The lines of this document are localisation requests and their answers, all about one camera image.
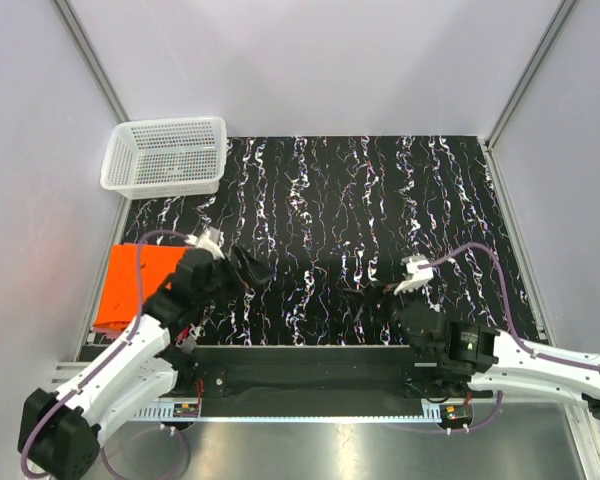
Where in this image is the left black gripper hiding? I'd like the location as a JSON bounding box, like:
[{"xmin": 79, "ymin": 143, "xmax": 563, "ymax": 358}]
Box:
[{"xmin": 194, "ymin": 243, "xmax": 275, "ymax": 306}]

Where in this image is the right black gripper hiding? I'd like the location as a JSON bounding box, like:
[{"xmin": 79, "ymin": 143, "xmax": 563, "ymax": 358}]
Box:
[{"xmin": 342, "ymin": 279, "xmax": 421, "ymax": 333}]

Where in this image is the orange t shirt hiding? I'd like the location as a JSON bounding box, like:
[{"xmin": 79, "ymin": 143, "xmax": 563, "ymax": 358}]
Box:
[{"xmin": 92, "ymin": 244, "xmax": 187, "ymax": 338}]

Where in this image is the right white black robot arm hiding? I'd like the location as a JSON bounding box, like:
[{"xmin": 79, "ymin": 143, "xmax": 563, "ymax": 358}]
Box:
[{"xmin": 345, "ymin": 284, "xmax": 600, "ymax": 421}]

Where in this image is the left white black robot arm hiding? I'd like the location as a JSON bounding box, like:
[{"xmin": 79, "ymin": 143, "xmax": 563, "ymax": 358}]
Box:
[{"xmin": 17, "ymin": 239, "xmax": 272, "ymax": 479}]

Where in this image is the black marbled table mat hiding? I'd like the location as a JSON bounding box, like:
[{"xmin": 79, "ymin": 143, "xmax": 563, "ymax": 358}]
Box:
[{"xmin": 121, "ymin": 136, "xmax": 541, "ymax": 346}]

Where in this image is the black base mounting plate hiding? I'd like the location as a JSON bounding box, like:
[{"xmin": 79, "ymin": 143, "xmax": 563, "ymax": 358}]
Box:
[{"xmin": 77, "ymin": 344, "xmax": 556, "ymax": 419}]

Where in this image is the white plastic perforated basket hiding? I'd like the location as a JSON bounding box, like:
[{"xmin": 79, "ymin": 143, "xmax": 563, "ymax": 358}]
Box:
[{"xmin": 100, "ymin": 116, "xmax": 227, "ymax": 200}]

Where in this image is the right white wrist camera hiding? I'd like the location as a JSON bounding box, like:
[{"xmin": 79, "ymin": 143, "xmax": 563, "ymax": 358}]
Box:
[{"xmin": 393, "ymin": 255, "xmax": 434, "ymax": 295}]

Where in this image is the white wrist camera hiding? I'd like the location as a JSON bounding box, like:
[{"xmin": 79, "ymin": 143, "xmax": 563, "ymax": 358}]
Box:
[
  {"xmin": 184, "ymin": 227, "xmax": 226, "ymax": 259},
  {"xmin": 393, "ymin": 255, "xmax": 434, "ymax": 295}
]

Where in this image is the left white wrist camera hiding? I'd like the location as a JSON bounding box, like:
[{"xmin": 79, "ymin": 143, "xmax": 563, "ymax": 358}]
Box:
[{"xmin": 184, "ymin": 227, "xmax": 226, "ymax": 259}]

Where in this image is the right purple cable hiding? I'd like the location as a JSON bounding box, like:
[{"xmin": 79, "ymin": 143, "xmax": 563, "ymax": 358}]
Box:
[{"xmin": 419, "ymin": 241, "xmax": 600, "ymax": 434}]

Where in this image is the purple cable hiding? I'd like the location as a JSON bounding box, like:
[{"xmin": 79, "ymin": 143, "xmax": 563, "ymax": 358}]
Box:
[
  {"xmin": 19, "ymin": 229, "xmax": 201, "ymax": 479},
  {"xmin": 419, "ymin": 241, "xmax": 600, "ymax": 434}
]

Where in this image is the slotted cable duct rail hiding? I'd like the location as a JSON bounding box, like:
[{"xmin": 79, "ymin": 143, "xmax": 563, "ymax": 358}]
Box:
[{"xmin": 67, "ymin": 399, "xmax": 451, "ymax": 424}]

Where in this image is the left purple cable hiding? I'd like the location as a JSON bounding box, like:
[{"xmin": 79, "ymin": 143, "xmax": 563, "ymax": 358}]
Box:
[{"xmin": 19, "ymin": 229, "xmax": 201, "ymax": 479}]

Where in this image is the left aluminium frame post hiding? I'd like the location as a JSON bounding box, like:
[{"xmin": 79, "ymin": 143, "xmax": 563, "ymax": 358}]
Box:
[{"xmin": 51, "ymin": 0, "xmax": 130, "ymax": 123}]

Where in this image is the aluminium frame post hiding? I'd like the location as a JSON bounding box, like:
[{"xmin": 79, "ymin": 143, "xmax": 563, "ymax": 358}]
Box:
[
  {"xmin": 484, "ymin": 0, "xmax": 580, "ymax": 150},
  {"xmin": 51, "ymin": 0, "xmax": 130, "ymax": 123}
]

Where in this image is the right aluminium frame post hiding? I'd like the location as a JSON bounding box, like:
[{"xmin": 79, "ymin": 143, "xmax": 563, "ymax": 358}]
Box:
[{"xmin": 484, "ymin": 0, "xmax": 580, "ymax": 150}]

